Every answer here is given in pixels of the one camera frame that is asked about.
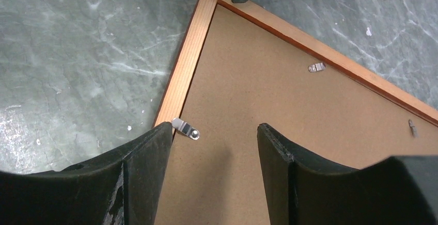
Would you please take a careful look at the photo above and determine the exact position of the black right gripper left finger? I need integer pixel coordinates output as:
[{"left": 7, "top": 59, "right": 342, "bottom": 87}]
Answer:
[{"left": 1, "top": 122, "right": 173, "bottom": 224}]

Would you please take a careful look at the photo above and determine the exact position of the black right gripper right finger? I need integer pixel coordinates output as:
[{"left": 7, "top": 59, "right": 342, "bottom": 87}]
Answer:
[{"left": 257, "top": 123, "right": 437, "bottom": 224}]

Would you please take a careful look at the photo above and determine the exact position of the orange wooden picture frame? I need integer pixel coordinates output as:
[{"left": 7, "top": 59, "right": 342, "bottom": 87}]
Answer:
[{"left": 153, "top": 0, "right": 437, "bottom": 126}]

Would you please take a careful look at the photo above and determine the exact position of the brown frame backing board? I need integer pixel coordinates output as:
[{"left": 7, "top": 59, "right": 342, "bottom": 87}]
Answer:
[{"left": 155, "top": 6, "right": 437, "bottom": 224}]

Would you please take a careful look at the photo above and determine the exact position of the silver frame turn clip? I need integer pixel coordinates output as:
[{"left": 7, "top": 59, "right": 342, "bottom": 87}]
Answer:
[
  {"left": 308, "top": 62, "right": 326, "bottom": 73},
  {"left": 408, "top": 119, "right": 418, "bottom": 138},
  {"left": 171, "top": 118, "right": 200, "bottom": 140}
]

